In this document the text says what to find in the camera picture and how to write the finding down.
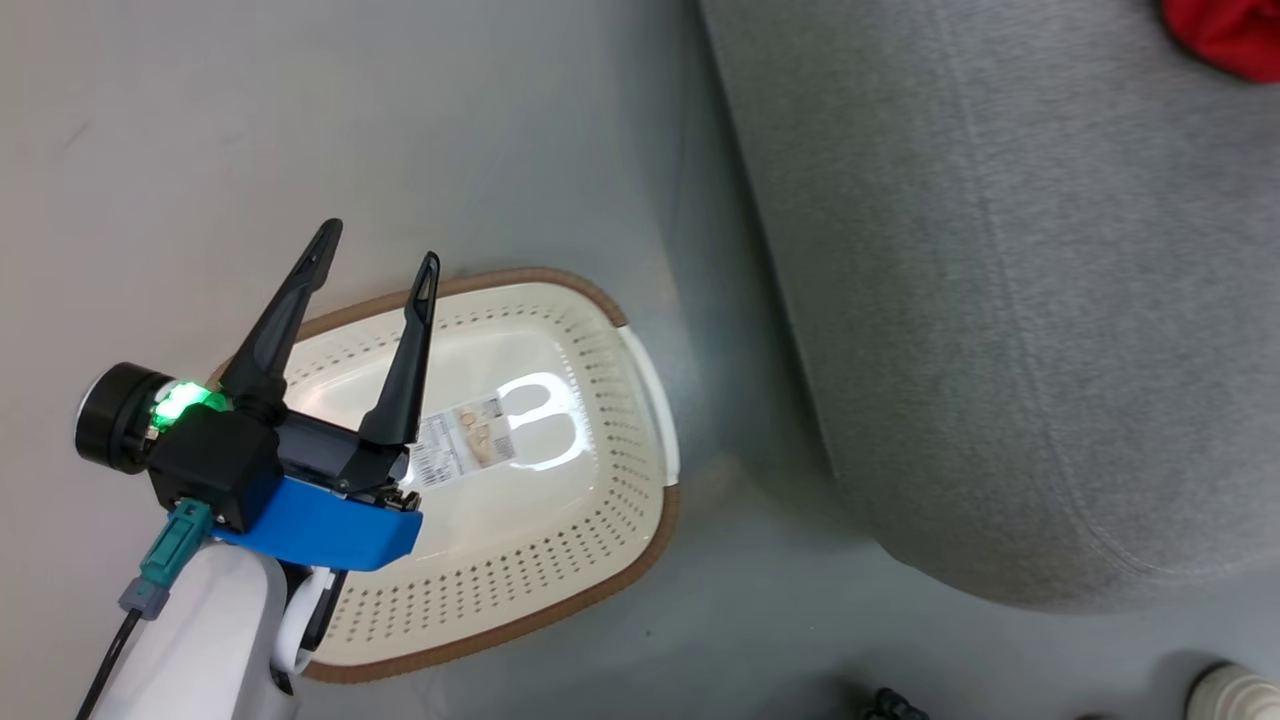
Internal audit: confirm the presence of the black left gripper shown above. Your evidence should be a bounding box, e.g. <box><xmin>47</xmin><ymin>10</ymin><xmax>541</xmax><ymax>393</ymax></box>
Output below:
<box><xmin>73</xmin><ymin>217</ymin><xmax>442</xmax><ymax>495</ymax></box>

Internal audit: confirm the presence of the red garment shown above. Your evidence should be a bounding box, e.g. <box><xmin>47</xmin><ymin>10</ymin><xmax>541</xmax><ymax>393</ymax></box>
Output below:
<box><xmin>1159</xmin><ymin>0</ymin><xmax>1280</xmax><ymax>84</ymax></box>

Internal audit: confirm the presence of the grey fabric sofa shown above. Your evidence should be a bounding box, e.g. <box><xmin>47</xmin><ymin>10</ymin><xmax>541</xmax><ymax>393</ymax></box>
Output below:
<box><xmin>697</xmin><ymin>0</ymin><xmax>1280</xmax><ymax>613</ymax></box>

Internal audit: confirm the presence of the printed basket label sticker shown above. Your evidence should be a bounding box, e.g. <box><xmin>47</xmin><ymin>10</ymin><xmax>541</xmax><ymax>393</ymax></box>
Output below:
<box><xmin>412</xmin><ymin>394</ymin><xmax>518</xmax><ymax>492</ymax></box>

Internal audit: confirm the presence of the white laundry basket brown rim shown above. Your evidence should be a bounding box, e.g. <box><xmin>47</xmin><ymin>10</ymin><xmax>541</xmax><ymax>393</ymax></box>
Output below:
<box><xmin>204</xmin><ymin>265</ymin><xmax>683</xmax><ymax>687</ymax></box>

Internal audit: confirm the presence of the small black object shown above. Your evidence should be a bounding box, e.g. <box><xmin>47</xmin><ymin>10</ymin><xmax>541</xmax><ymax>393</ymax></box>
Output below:
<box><xmin>861</xmin><ymin>685</ymin><xmax>933</xmax><ymax>720</ymax></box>

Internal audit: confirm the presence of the white round object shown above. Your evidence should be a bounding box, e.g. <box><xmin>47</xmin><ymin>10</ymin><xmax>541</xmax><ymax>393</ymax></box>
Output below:
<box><xmin>1187</xmin><ymin>659</ymin><xmax>1280</xmax><ymax>720</ymax></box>

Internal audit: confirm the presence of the left camera cable teal plug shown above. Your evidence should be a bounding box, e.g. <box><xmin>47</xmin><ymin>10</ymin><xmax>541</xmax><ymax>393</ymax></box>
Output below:
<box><xmin>74</xmin><ymin>498</ymin><xmax>217</xmax><ymax>720</ymax></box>

